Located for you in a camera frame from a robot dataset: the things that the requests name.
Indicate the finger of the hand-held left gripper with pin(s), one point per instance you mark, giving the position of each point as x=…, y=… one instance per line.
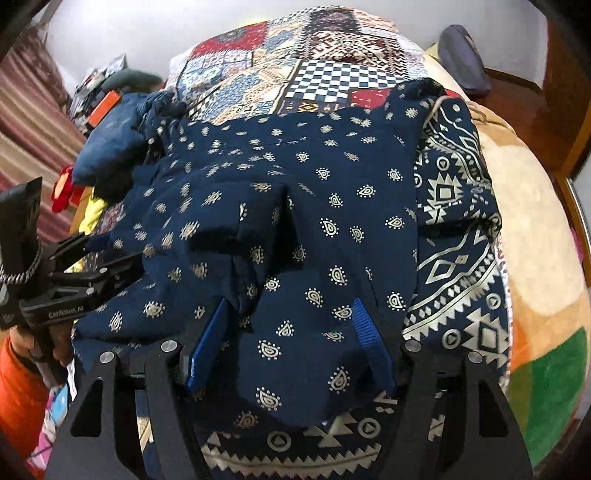
x=69, y=244
x=106, y=274

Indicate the orange box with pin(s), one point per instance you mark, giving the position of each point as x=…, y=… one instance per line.
x=107, y=105

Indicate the person's left forearm orange sleeve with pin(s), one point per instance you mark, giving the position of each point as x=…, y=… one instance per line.
x=18, y=406

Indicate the blue denim jeans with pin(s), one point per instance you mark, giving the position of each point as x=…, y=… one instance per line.
x=115, y=138

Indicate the grey purple backpack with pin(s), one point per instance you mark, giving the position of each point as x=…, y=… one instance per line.
x=461, y=60

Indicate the person's left hand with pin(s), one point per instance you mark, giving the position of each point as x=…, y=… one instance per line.
x=21, y=344

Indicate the grey cushion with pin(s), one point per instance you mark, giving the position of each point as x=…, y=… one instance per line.
x=136, y=78

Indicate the striped red curtain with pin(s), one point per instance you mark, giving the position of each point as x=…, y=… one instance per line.
x=27, y=120

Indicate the pile of household clutter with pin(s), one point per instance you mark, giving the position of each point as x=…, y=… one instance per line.
x=94, y=85

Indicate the colourful fleece blanket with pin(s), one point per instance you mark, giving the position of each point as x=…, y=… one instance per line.
x=535, y=277

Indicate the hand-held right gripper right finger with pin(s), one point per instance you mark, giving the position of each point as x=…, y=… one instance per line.
x=369, y=334

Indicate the red plush toy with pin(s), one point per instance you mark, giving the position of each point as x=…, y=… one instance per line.
x=62, y=190

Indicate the pink floral sheet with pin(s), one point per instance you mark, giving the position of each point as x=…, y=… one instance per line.
x=54, y=415

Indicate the navy patterned hooded garment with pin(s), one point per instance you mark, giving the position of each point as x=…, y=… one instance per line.
x=323, y=207

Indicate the yellow cloth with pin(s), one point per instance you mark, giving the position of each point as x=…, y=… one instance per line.
x=92, y=217

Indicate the patchwork print bedsheet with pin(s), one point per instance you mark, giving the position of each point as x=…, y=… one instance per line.
x=286, y=60

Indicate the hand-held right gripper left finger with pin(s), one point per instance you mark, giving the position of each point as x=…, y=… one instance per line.
x=207, y=344

